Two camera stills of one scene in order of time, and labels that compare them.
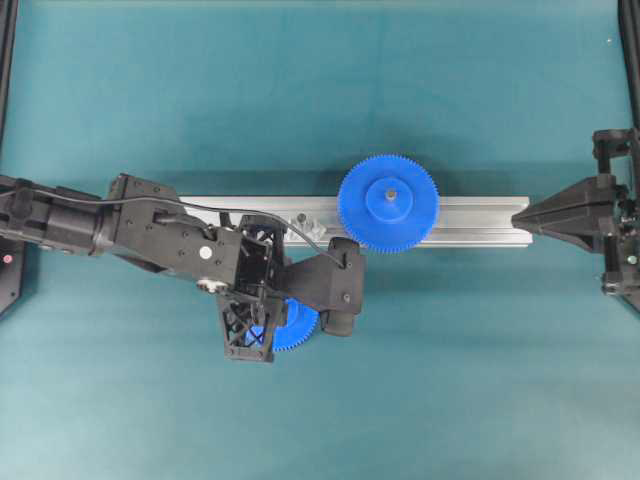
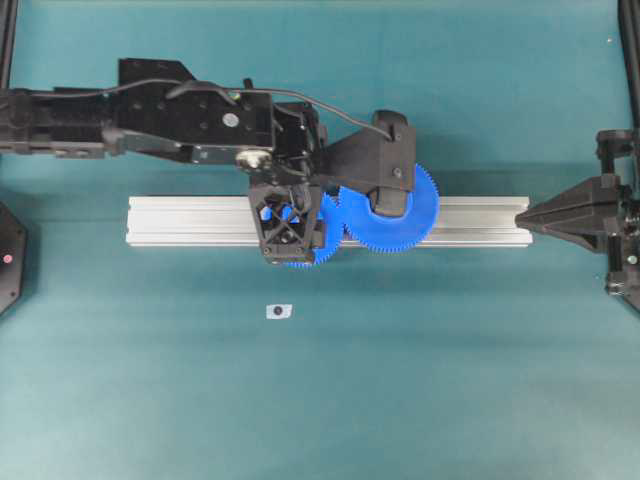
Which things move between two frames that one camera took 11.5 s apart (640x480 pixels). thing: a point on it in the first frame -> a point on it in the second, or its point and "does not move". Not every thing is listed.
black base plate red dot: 12,265 does not move
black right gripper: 582,211 does not move
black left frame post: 8,27 does not move
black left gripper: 262,271 -> 275,142
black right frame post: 629,22 does not move
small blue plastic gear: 302,320 -> 331,212
